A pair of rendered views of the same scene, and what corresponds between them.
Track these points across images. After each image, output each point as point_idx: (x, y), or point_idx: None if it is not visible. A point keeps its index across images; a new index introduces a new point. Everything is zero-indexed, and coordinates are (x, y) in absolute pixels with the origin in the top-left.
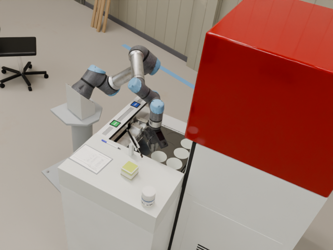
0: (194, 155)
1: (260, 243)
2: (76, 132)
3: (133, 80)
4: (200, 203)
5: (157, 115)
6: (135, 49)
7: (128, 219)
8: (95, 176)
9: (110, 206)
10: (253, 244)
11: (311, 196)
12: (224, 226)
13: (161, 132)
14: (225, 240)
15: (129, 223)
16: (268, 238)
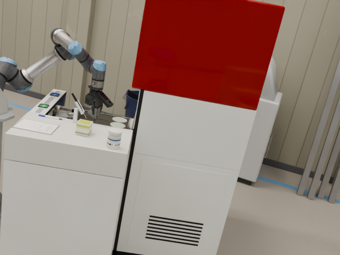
0: (142, 104)
1: (210, 183)
2: None
3: (73, 43)
4: (151, 159)
5: (101, 73)
6: (58, 28)
7: (93, 171)
8: (50, 136)
9: (73, 162)
10: (204, 187)
11: (245, 112)
12: (176, 178)
13: (103, 93)
14: (177, 196)
15: (94, 177)
16: (217, 174)
